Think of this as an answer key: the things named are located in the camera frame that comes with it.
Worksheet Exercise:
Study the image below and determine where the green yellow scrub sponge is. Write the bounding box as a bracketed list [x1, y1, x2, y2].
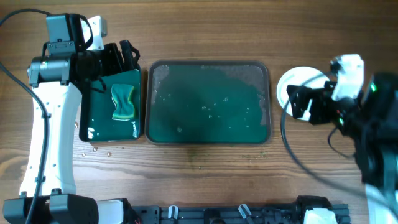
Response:
[111, 84, 135, 121]

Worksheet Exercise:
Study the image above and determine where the left black cable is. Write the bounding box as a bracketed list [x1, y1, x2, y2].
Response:
[0, 8, 94, 224]

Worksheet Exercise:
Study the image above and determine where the black cable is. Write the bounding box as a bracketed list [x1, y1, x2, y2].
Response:
[0, 8, 94, 224]
[280, 71, 398, 212]

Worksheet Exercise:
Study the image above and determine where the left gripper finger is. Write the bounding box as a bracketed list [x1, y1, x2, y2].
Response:
[119, 40, 140, 71]
[107, 43, 123, 73]

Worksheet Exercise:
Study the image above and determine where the white plate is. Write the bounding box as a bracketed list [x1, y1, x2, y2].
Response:
[276, 67, 330, 108]

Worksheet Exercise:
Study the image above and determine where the right black cable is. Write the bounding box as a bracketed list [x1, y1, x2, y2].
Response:
[280, 71, 398, 212]

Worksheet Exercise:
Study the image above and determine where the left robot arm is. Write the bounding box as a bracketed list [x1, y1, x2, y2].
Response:
[3, 14, 142, 223]

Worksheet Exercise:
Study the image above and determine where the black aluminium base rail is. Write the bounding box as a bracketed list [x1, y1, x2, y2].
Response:
[130, 195, 351, 224]

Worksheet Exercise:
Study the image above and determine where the dark brown serving tray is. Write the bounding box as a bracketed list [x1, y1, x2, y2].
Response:
[145, 60, 272, 145]

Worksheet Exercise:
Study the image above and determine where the black water basin tray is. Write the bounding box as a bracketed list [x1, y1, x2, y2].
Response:
[79, 69, 141, 142]

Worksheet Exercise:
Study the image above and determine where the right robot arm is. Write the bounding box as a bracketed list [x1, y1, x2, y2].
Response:
[286, 72, 397, 223]

